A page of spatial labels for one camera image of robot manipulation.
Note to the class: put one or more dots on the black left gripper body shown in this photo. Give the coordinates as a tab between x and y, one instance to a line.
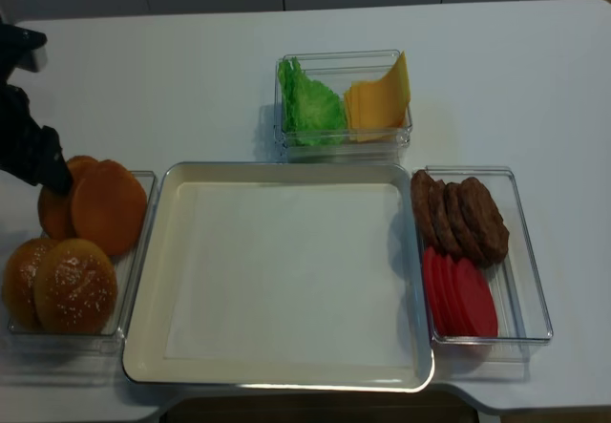
23	141

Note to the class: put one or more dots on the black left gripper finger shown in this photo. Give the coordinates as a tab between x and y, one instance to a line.
55	173

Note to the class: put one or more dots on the green lettuce leaves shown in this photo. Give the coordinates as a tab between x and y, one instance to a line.
314	114

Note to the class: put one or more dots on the clear lettuce cheese container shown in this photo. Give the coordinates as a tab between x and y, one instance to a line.
338	71

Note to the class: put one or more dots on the yellow cheese slice stack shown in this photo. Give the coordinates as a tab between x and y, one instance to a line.
380	104

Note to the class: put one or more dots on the left sesame top bun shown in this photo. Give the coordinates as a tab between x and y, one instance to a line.
18	279

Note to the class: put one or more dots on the sesame bun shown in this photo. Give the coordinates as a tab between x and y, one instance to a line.
18	279
75	288

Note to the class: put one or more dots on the right sesame top bun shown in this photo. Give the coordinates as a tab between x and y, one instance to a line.
75	288

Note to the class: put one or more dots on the clear left bun container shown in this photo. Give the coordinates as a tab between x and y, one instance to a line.
15	338

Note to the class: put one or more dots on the cream rectangular tray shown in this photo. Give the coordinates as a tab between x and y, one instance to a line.
145	359

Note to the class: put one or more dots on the white paper liner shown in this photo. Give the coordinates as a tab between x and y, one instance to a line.
298	274

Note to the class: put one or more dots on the leftmost brown patty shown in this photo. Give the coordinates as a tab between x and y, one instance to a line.
420	185

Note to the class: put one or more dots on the brown patty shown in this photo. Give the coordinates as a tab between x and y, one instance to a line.
440	221
420	185
461	231
483	218

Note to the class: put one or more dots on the leftmost red tomato slice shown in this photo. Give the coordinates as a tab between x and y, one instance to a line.
431	290

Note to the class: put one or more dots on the red tomato slice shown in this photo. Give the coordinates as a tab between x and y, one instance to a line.
475	300
441	294
431	290
459	327

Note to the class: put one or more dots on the front brown patty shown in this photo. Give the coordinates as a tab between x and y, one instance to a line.
483	218

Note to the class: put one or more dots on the front red tomato slice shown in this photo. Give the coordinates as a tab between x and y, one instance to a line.
475	300

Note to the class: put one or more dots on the clear patty tomato container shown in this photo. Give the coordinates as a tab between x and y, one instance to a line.
524	324

